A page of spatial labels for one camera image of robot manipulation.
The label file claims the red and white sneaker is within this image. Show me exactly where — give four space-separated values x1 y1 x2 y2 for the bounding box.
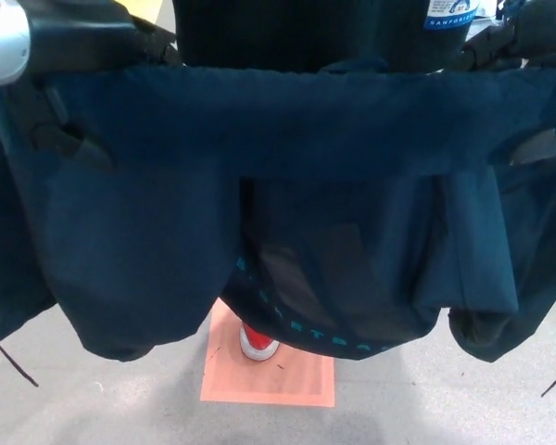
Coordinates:
239 322 282 362

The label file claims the white blue garment label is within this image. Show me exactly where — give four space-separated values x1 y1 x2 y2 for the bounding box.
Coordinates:
421 0 470 32

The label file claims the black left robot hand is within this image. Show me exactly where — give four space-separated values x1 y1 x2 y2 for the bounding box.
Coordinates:
27 0 183 173

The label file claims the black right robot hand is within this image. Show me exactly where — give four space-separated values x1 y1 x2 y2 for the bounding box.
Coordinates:
458 0 556 168

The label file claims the orange rectangular floor mat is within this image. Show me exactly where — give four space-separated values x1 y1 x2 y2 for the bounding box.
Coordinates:
198 299 337 409

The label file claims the person's black shirt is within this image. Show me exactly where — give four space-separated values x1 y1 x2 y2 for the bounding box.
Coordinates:
173 0 470 71

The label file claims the dark teal coat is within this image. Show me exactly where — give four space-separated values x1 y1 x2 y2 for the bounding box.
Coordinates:
0 54 556 399

